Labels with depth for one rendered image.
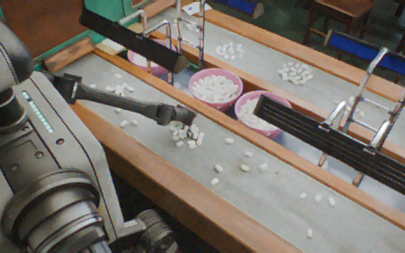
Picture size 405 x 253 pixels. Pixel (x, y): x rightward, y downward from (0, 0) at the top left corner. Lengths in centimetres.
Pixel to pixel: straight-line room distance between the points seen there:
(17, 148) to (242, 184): 96
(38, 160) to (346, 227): 111
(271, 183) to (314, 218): 21
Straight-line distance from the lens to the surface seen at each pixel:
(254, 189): 145
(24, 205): 61
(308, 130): 122
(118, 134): 162
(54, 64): 200
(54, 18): 199
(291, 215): 142
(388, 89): 205
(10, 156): 69
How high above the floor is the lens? 192
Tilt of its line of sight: 46 degrees down
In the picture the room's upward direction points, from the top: straight up
